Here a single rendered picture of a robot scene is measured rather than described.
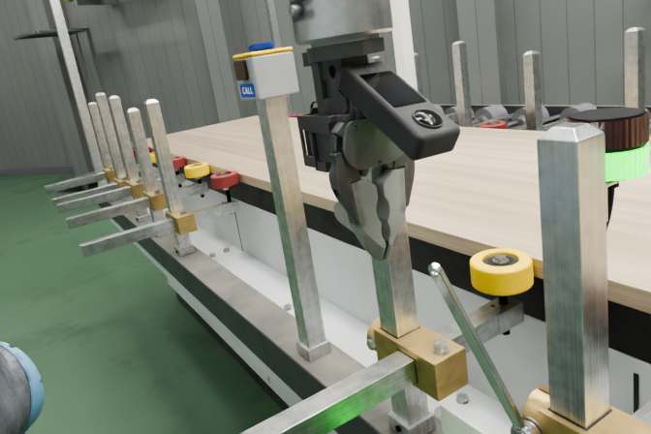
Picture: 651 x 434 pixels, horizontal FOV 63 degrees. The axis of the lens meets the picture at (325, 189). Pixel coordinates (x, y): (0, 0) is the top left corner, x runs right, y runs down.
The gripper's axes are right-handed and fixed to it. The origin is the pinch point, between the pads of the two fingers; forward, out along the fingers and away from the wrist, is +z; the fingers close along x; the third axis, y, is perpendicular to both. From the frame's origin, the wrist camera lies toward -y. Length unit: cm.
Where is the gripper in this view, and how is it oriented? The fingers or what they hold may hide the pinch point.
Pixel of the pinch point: (385, 249)
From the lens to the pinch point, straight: 53.1
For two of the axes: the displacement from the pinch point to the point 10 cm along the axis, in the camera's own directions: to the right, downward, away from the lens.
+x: -8.4, 2.6, -4.8
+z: 1.5, 9.6, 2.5
